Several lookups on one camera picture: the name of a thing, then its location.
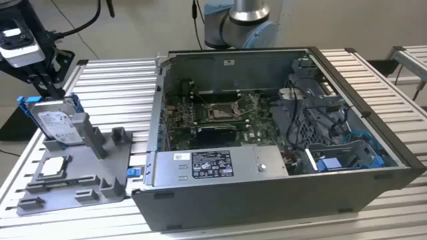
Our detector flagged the red power wires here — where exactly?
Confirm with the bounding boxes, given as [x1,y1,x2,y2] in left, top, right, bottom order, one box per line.
[281,149,301,168]

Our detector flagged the grey metal drive cage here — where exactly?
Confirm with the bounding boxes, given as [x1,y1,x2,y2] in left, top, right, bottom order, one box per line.
[268,57,371,152]

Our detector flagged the black box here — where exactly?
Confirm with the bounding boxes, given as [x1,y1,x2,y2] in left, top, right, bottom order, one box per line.
[365,59,400,78]

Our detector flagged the green motherboard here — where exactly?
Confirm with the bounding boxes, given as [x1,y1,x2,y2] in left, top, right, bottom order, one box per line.
[163,79,284,152]

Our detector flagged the black RAM slots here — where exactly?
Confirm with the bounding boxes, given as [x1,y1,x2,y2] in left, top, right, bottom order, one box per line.
[189,89,243,99]

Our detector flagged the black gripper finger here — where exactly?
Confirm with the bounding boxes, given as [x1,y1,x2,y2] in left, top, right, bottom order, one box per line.
[0,62,56,99]
[48,49,76,99]

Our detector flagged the blue carrier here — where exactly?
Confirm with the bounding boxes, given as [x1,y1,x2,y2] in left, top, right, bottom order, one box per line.
[315,158,344,173]

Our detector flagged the hanging cable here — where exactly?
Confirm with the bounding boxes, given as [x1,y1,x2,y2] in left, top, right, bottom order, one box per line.
[412,81,425,101]

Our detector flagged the open black PC case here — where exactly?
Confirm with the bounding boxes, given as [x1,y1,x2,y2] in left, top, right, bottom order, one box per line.
[130,45,427,232]

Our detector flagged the grey parts rack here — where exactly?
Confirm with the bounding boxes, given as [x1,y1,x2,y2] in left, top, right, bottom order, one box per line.
[16,112,134,217]

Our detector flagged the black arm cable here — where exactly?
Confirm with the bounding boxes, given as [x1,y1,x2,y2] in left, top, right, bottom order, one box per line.
[191,0,204,50]

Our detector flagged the short black wire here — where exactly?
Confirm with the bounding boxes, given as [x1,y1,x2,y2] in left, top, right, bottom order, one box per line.
[329,106,355,137]

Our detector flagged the long black wire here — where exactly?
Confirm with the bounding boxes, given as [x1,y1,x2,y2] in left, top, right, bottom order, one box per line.
[284,77,313,151]

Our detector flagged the thick black cable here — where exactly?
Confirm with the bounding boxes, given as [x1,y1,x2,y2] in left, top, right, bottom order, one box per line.
[54,0,102,38]

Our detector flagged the metal slat side table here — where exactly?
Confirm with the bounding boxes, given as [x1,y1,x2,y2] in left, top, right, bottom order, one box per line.
[385,45,427,83]

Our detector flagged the thin locking lever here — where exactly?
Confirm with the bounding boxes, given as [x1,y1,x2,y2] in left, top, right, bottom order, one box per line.
[195,91,212,105]

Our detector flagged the CPU socket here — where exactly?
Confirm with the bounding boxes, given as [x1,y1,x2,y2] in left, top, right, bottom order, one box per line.
[208,102,240,120]

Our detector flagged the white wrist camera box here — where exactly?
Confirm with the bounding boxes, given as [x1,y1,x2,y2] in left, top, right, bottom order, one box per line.
[0,19,46,68]

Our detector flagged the silver power supply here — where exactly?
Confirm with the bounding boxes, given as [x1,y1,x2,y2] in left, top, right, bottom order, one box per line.
[150,145,289,187]

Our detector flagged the grey disk bay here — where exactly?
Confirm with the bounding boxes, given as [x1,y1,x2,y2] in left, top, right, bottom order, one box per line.
[303,139,391,175]

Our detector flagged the blue wire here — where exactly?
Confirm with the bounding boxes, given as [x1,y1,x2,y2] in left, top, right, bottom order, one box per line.
[344,131,375,148]

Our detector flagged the black stand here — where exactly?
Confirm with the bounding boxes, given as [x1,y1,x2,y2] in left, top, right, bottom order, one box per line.
[0,107,37,141]

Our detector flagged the hard disk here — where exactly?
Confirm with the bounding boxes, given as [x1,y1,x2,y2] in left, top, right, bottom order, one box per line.
[16,93,84,146]

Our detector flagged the black graphics card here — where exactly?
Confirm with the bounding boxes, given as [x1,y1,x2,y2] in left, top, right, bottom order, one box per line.
[195,125,239,146]

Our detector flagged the silver CPU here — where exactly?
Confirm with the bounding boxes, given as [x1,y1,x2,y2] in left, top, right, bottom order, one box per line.
[37,157,66,177]

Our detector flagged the metal socket cover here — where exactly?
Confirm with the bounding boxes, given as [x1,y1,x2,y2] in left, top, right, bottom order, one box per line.
[232,94,260,113]

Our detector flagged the thin black wall wire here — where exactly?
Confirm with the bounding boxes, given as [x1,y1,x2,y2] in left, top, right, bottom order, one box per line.
[49,0,100,60]

